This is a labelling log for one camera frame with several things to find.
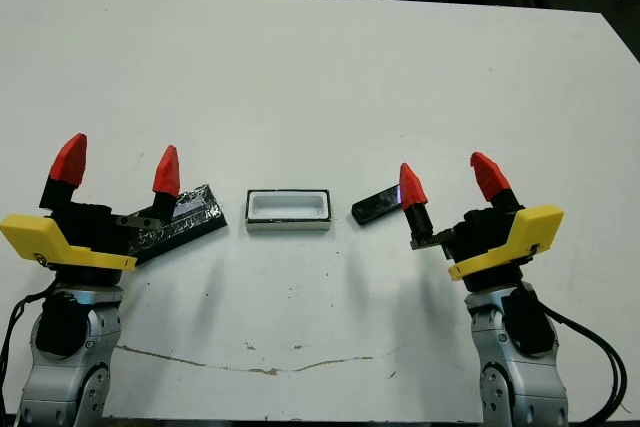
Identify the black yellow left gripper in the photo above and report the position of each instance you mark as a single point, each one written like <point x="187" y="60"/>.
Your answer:
<point x="85" y="232"/>

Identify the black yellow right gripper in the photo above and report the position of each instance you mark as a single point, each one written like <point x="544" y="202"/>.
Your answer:
<point x="495" y="242"/>

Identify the black slim camera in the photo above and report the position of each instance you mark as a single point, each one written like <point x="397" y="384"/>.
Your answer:
<point x="372" y="209"/>

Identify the black glossy box lid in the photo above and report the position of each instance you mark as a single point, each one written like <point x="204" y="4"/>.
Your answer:
<point x="195" y="217"/>

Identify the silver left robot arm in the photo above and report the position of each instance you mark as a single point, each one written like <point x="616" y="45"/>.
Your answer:
<point x="60" y="387"/>

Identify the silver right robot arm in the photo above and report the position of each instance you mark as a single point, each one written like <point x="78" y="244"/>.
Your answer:
<point x="520" y="382"/>

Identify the white tray box base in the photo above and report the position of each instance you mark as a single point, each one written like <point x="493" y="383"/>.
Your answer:
<point x="287" y="224"/>

